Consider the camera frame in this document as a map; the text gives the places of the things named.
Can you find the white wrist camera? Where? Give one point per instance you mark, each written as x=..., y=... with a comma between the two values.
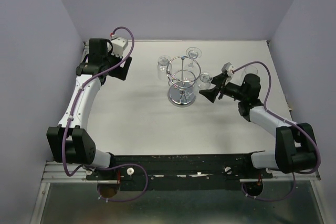
x=228, y=69
x=119, y=45

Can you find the clear wine glass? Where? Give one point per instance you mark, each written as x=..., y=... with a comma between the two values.
x=250, y=69

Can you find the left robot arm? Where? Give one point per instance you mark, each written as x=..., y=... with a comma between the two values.
x=69, y=141

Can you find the back left wine glass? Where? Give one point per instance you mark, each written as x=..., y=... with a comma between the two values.
x=163, y=66

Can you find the right hanging wine glass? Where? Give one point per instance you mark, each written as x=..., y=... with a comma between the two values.
x=204, y=81

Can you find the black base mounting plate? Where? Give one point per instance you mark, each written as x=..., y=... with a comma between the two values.
x=180, y=172

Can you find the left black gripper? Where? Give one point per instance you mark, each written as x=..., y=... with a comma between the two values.
x=121, y=72

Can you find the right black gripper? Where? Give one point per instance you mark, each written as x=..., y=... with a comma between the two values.
x=219, y=81

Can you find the back upright wine glass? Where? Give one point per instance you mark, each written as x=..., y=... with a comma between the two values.
x=193, y=53

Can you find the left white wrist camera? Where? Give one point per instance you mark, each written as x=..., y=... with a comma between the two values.
x=119, y=45

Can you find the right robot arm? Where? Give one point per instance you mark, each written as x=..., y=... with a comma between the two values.
x=294, y=143

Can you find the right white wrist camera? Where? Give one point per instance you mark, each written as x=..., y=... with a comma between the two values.
x=228, y=69

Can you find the chrome wine glass rack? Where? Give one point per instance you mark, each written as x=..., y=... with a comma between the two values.
x=182, y=73

